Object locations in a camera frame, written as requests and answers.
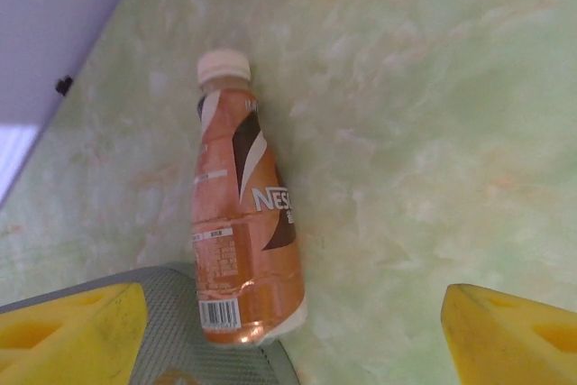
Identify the transparent plastic bin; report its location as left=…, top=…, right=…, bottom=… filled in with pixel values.
left=0, top=266, right=298, bottom=385

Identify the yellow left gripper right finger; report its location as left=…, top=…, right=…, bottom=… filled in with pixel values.
left=441, top=283, right=577, bottom=385

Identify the brown Nescafe bottle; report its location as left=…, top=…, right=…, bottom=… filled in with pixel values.
left=191, top=49, right=309, bottom=348

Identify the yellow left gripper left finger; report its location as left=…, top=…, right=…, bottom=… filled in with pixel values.
left=0, top=282, right=149, bottom=385

